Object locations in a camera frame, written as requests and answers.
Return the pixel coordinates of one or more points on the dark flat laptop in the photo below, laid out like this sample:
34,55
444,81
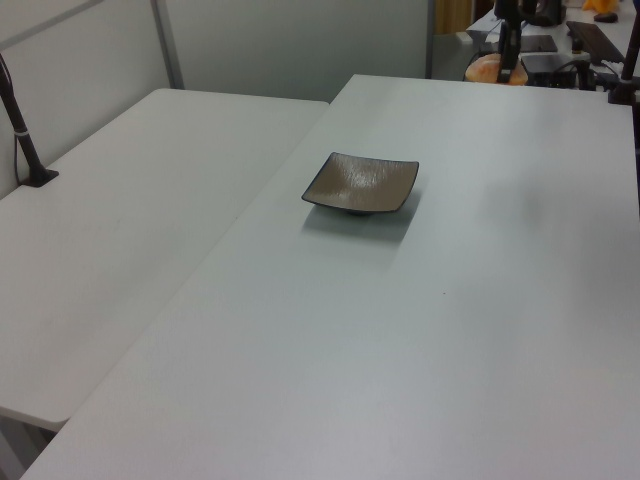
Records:
540,43

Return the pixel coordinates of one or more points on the black electronics box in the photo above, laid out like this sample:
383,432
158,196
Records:
547,67

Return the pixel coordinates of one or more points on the square brown ceramic plate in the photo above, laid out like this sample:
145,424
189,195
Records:
362,182

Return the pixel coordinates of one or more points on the black computer mouse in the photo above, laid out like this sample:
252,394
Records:
606,18

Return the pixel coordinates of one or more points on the black camera stand pole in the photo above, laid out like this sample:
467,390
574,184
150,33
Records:
22,140

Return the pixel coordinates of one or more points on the wooden yellow panel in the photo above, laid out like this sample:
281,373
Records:
452,17

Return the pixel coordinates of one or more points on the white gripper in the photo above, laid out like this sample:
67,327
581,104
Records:
509,10

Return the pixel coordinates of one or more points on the sugared orange bread roll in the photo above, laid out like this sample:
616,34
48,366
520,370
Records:
482,70

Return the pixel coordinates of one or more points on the dark camera stand pole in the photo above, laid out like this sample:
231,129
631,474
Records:
626,75

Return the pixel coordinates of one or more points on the orange plush toy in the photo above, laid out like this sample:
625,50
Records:
600,4

